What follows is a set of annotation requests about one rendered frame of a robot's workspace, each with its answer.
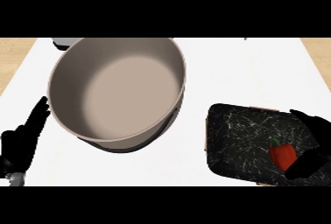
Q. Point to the large beige pot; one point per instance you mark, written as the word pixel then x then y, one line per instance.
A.
pixel 115 93

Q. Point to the grey round object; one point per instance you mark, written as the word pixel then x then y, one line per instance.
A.
pixel 63 43

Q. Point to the black marbled tray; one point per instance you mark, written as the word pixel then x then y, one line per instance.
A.
pixel 245 140

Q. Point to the red bell pepper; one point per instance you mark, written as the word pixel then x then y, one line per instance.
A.
pixel 282 154

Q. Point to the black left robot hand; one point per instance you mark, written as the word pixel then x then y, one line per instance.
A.
pixel 20 140

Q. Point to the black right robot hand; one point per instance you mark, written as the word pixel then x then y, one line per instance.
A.
pixel 317 131

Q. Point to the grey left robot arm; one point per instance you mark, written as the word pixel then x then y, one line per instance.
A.
pixel 15 179

